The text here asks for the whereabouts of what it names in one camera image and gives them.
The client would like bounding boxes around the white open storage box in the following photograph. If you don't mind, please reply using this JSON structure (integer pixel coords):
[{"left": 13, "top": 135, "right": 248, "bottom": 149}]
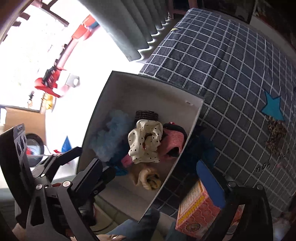
[{"left": 77, "top": 71, "right": 204, "bottom": 220}]

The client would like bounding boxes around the bright blue waffle cloth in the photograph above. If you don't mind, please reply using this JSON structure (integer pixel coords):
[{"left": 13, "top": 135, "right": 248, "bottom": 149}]
[{"left": 106, "top": 158, "right": 128, "bottom": 176}]

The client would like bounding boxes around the grey checked star cloth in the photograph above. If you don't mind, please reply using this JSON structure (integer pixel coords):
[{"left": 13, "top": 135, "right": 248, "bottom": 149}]
[{"left": 140, "top": 8, "right": 295, "bottom": 216}]

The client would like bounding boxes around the light blue fluffy duster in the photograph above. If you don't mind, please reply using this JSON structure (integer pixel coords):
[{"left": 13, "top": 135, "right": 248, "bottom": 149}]
[{"left": 89, "top": 110, "right": 133, "bottom": 162}]

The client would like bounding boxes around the dark knitted beanie hat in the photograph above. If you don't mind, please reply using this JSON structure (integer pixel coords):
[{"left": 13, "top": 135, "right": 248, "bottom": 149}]
[{"left": 134, "top": 110, "right": 159, "bottom": 122}]

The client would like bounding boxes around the beige scrunchie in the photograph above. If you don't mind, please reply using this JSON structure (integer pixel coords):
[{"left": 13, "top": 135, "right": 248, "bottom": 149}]
[{"left": 129, "top": 165, "right": 162, "bottom": 191}]

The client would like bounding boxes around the white polka dot scrunchie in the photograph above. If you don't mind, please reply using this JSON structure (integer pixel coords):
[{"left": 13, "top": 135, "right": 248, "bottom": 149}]
[{"left": 128, "top": 120, "right": 163, "bottom": 164}]

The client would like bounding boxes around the leopard print scarf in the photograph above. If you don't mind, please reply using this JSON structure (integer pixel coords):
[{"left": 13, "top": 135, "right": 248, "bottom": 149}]
[{"left": 266, "top": 116, "right": 287, "bottom": 155}]

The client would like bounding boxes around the pink patterned paper box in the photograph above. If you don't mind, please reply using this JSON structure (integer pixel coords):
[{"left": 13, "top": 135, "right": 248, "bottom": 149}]
[{"left": 176, "top": 180, "right": 221, "bottom": 240}]

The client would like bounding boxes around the red plastic toy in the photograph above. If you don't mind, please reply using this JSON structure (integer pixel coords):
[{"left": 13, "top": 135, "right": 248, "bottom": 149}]
[{"left": 35, "top": 66, "right": 64, "bottom": 98}]

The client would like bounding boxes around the grey green curtain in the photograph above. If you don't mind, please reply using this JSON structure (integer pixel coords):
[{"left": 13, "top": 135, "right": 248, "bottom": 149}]
[{"left": 80, "top": 0, "right": 169, "bottom": 61}]

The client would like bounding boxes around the pink sponge block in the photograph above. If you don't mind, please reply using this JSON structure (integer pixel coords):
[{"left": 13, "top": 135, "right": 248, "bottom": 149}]
[{"left": 121, "top": 154, "right": 133, "bottom": 168}]

